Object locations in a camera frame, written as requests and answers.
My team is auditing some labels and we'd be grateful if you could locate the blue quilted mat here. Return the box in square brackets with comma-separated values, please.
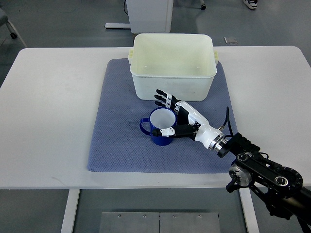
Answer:
[87, 59, 235, 174]

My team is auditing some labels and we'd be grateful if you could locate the cream plastic box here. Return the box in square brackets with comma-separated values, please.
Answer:
[128, 33, 218, 101]

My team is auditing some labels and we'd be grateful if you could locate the office chair leg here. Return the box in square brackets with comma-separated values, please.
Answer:
[0, 9, 28, 48]

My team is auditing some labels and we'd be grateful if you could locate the white table leg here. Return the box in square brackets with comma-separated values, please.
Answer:
[61, 189, 80, 233]
[239, 188, 259, 233]

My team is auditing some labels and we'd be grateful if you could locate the person in dark clothes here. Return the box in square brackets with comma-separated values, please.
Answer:
[243, 0, 258, 10]

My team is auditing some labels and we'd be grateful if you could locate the small grey floor plate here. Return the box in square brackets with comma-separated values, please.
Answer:
[224, 37, 238, 45]

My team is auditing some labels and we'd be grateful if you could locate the white table leg right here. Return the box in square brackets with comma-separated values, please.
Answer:
[239, 188, 259, 233]

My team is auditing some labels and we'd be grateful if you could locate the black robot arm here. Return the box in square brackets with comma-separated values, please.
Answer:
[214, 131, 311, 233]

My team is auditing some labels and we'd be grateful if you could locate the grey metal floor plate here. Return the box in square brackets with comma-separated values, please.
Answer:
[99, 212, 221, 233]

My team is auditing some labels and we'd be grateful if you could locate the blue enamel mug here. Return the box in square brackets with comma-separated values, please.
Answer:
[139, 107, 177, 146]

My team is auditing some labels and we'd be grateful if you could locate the white cabinet base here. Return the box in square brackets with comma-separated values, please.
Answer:
[105, 0, 173, 34]

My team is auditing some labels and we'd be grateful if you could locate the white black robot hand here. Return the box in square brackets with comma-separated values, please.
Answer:
[153, 89, 227, 152]

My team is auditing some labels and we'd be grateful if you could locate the white table leg left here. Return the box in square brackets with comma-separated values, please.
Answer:
[61, 189, 80, 233]

